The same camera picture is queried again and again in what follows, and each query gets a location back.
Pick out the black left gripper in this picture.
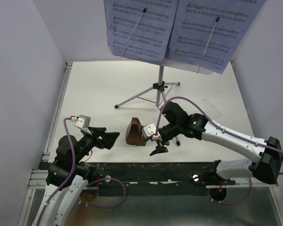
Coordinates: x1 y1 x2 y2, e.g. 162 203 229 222
72 126 120 164

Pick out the brown wooden metronome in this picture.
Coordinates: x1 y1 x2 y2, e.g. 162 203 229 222
125 117 146 146

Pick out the lilac perforated music stand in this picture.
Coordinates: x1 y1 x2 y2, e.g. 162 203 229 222
103 0 267 109

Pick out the clear plastic metronome cover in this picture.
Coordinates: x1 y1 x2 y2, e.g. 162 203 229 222
201 98 223 120

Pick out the lilac sheet music page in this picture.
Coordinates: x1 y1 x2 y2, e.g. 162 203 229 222
166 0 265 74
104 0 179 65

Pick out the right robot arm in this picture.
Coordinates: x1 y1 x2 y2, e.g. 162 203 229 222
142 102 283 185

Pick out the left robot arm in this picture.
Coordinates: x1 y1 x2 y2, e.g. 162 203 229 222
33 127 120 226

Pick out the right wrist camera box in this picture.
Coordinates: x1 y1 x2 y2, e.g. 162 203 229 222
142 123 162 141

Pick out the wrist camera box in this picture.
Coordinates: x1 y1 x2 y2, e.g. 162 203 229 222
70 115 91 133
142 123 162 141

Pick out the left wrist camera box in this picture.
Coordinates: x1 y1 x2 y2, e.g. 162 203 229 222
70 115 91 133

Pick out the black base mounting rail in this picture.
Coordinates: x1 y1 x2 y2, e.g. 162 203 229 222
85 162 229 197

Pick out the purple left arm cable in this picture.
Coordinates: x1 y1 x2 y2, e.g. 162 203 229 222
35 116 126 226

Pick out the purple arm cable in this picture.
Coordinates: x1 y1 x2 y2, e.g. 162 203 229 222
35 116 126 226
155 96 283 206

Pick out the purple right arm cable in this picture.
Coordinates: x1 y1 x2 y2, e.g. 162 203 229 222
155 96 283 206

